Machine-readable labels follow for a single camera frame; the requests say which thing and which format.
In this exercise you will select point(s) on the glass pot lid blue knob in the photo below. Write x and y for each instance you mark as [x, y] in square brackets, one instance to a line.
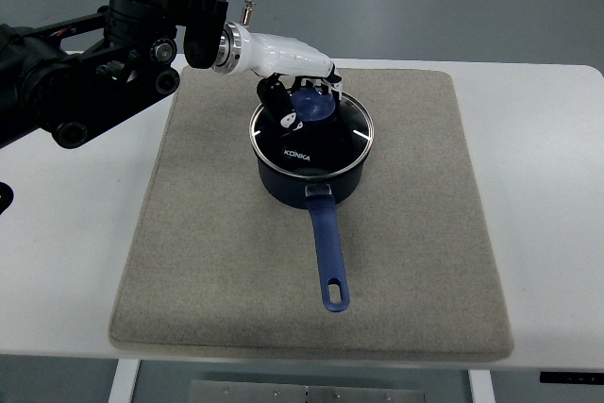
[321, 148]

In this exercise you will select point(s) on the grey metal base plate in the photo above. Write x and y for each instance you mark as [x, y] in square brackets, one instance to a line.
[227, 391]

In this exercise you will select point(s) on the black table control panel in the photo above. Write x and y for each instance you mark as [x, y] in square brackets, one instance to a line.
[572, 378]

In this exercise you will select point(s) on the white right table leg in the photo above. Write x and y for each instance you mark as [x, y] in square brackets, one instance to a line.
[481, 386]

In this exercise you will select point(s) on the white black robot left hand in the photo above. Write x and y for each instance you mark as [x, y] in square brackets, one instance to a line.
[270, 57]

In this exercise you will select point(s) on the dark blue saucepan blue handle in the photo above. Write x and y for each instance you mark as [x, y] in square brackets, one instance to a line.
[319, 197]

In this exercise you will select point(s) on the white left table leg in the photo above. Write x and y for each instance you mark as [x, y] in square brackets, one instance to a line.
[124, 381]

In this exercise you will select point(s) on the white table leg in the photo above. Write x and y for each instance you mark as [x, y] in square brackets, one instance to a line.
[124, 381]
[481, 386]

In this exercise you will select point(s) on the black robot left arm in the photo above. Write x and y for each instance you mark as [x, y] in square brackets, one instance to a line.
[80, 78]

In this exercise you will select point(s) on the beige fabric mat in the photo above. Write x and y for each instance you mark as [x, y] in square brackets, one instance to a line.
[218, 267]

